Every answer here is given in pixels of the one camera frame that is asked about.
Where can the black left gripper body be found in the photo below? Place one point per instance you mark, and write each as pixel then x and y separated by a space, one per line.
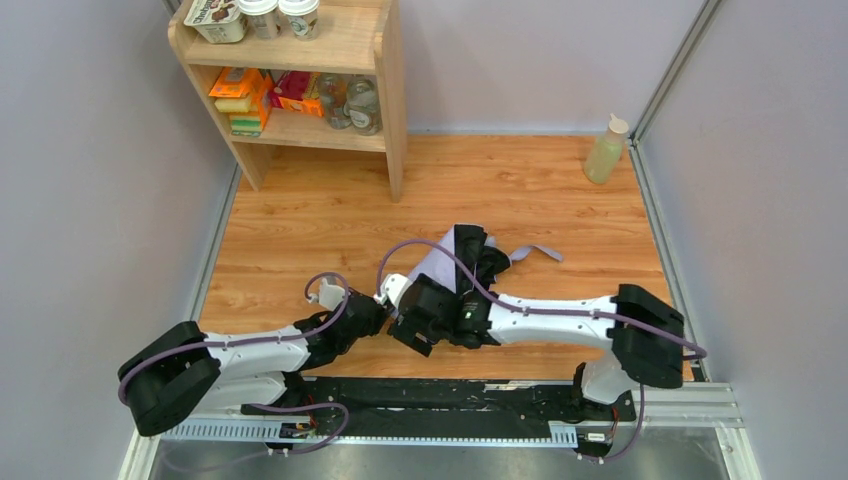
pixel 369 313

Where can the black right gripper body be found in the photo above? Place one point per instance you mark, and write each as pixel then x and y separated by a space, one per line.
pixel 474 252

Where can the lavender folding umbrella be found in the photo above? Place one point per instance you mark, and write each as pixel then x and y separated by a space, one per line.
pixel 477 250

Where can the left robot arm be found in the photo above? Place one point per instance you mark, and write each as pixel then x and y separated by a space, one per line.
pixel 187 371

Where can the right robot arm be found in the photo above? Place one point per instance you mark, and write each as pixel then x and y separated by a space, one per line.
pixel 638 332

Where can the labelled glass jar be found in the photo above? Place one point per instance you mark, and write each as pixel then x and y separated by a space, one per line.
pixel 363 105

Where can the green liquid squeeze bottle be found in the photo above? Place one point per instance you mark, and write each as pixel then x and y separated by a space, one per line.
pixel 606 151

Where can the yellow green sponge stack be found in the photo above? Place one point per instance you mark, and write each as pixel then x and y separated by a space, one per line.
pixel 247 115

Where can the clear glass jar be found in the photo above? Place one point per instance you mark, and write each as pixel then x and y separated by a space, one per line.
pixel 333 97

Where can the red snack package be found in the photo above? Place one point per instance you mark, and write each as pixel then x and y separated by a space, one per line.
pixel 297 92

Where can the orange snack box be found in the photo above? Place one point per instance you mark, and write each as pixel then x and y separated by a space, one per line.
pixel 236 82

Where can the wooden shelf unit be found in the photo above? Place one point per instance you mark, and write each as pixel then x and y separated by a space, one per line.
pixel 355 38

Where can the white lidded cup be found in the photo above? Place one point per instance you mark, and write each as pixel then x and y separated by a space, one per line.
pixel 302 16

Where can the white yogurt cup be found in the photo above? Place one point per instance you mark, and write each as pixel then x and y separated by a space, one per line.
pixel 262 16

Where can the chocolate yogurt tub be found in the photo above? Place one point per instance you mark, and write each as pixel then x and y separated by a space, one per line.
pixel 217 21

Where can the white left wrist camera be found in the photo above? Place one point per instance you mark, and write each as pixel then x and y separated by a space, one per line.
pixel 332 293

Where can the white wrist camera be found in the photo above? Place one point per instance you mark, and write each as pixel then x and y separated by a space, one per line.
pixel 332 293
pixel 392 289

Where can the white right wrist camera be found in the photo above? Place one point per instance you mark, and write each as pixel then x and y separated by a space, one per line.
pixel 392 289

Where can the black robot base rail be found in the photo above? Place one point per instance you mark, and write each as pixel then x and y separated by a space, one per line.
pixel 448 408

